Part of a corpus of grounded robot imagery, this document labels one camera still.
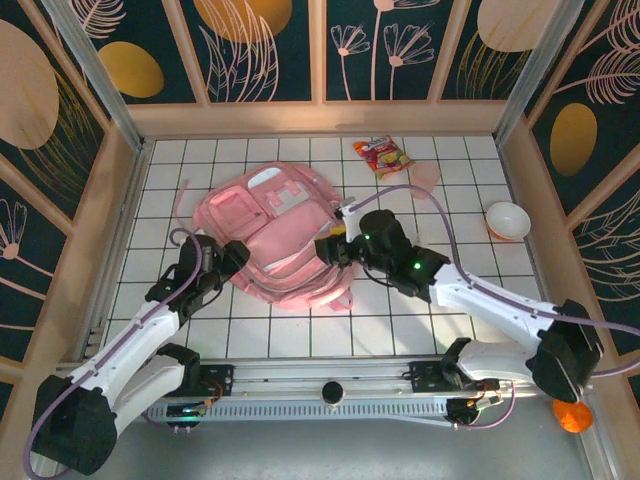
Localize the pink backpack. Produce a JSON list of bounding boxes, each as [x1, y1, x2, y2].
[[169, 166, 354, 314]]

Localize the pink plastic cup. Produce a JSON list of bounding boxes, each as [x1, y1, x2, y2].
[[410, 160, 442, 200]]

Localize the colourful candy bag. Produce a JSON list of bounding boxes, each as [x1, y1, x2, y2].
[[352, 138, 416, 181]]

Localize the white bowl with orange base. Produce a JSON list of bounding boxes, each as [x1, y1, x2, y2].
[[485, 201, 531, 242]]

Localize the left controller board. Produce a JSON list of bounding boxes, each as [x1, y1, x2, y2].
[[166, 402, 209, 430]]

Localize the controller board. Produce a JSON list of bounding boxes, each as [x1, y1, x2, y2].
[[446, 394, 504, 427], [166, 402, 209, 430]]

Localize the black round knob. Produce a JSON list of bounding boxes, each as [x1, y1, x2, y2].
[[321, 380, 347, 405]]

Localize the right controller board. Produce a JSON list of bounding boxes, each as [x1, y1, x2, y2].
[[446, 394, 504, 427]]

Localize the orange ball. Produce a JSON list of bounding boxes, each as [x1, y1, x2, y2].
[[551, 398, 594, 433]]

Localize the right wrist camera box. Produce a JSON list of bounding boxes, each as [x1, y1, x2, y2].
[[334, 197, 369, 242]]

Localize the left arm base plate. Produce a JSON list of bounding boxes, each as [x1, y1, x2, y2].
[[143, 363, 236, 399]]

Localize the aluminium rail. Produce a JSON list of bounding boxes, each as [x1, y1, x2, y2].
[[49, 355, 589, 401]]

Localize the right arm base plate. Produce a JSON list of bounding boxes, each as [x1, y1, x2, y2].
[[408, 358, 501, 394]]

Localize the slotted cable duct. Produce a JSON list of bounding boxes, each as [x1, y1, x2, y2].
[[69, 399, 451, 424]]

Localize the aluminium corner post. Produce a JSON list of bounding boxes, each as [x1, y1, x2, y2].
[[492, 0, 586, 146], [39, 0, 146, 151]]

